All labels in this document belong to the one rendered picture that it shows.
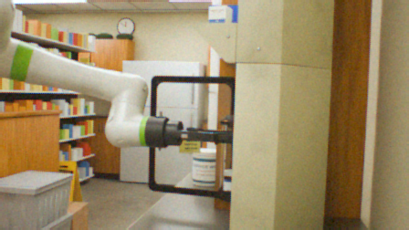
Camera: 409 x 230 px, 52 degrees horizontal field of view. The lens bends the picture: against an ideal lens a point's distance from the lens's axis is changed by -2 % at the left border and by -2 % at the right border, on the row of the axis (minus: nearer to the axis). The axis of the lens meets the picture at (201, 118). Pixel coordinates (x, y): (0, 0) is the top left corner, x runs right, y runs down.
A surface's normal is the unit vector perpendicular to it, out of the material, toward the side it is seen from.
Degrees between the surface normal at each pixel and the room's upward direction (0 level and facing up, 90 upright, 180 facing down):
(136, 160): 90
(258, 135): 90
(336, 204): 90
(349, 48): 90
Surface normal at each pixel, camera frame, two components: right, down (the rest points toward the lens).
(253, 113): -0.17, 0.04
